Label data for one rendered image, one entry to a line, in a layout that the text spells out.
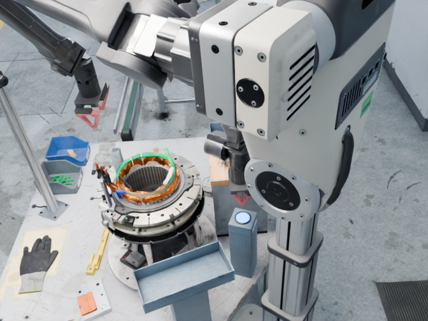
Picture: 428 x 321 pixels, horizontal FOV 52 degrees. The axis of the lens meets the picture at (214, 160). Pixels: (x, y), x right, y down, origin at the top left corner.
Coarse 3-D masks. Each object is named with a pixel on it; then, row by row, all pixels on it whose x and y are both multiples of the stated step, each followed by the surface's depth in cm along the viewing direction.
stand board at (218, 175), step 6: (210, 156) 148; (210, 162) 146; (216, 162) 145; (210, 168) 143; (216, 168) 143; (222, 168) 143; (228, 168) 143; (210, 174) 141; (216, 174) 141; (222, 174) 141; (210, 180) 139; (216, 180) 139; (222, 180) 139; (228, 180) 139
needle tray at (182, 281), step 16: (176, 256) 118; (192, 256) 121; (208, 256) 122; (224, 256) 119; (144, 272) 117; (160, 272) 119; (176, 272) 119; (192, 272) 119; (208, 272) 118; (224, 272) 118; (144, 288) 116; (160, 288) 116; (176, 288) 115; (192, 288) 112; (208, 288) 114; (144, 304) 108; (160, 304) 111; (176, 304) 116; (192, 304) 119; (208, 304) 122; (176, 320) 121; (192, 320) 124; (208, 320) 127
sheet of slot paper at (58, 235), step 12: (48, 228) 166; (60, 228) 166; (24, 240) 162; (60, 240) 161; (60, 252) 157; (12, 264) 155; (12, 276) 151; (0, 288) 147; (0, 300) 144; (12, 300) 144
